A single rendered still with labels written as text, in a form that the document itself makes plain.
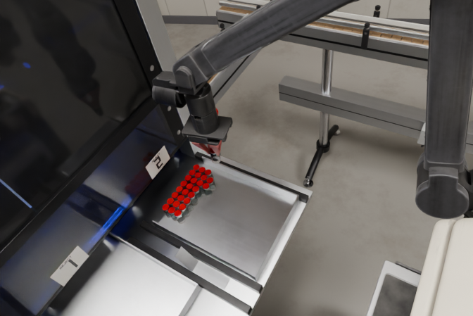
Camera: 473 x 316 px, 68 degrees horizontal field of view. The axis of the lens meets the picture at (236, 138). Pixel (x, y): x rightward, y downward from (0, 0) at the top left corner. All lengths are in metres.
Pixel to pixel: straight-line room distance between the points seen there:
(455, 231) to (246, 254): 0.58
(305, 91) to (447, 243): 1.40
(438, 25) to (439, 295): 0.33
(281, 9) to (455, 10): 0.22
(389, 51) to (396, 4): 1.74
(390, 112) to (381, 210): 0.58
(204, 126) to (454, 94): 0.45
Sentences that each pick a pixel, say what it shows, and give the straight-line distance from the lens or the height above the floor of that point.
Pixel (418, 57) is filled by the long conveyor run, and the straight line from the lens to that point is 1.54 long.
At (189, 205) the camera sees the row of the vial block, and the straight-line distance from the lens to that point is 1.06.
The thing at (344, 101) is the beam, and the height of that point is 0.55.
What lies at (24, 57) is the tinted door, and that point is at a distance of 0.73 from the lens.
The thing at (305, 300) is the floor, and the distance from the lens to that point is 1.87.
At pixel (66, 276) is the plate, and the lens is 0.99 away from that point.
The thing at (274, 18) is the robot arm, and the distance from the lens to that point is 0.56.
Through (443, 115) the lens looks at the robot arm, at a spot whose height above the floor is 1.38.
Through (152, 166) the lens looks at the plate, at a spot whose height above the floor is 1.03.
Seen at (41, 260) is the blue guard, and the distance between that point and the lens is 0.92.
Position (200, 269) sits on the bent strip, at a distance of 1.00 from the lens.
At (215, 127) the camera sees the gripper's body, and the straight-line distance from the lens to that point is 0.77.
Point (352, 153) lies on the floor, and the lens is 2.30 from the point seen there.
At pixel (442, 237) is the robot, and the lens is 0.56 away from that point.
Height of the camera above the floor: 1.79
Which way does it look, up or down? 48 degrees down
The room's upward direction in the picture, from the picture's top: 13 degrees counter-clockwise
